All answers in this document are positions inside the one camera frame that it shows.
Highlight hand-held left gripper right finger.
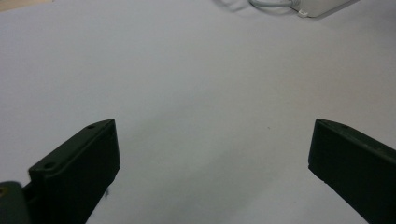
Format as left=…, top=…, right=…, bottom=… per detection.
left=307, top=118, right=396, bottom=224

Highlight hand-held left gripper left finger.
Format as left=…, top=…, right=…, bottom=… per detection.
left=23, top=119, right=121, bottom=224

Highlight white power adapter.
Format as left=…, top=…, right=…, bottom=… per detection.
left=290, top=0, right=362, bottom=19

